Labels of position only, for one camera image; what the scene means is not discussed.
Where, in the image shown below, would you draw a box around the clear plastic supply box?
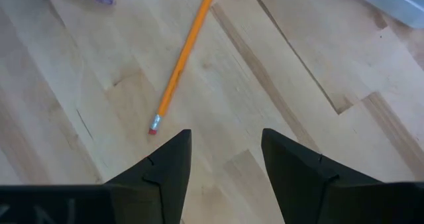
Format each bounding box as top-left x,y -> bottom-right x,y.
337,0 -> 424,30

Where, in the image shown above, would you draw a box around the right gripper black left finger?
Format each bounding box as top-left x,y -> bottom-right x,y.
105,129 -> 193,224

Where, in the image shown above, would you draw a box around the orange pencil with eraser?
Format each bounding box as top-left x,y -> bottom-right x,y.
148,0 -> 221,136

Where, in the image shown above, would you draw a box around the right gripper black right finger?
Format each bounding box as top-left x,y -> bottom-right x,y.
261,128 -> 389,224

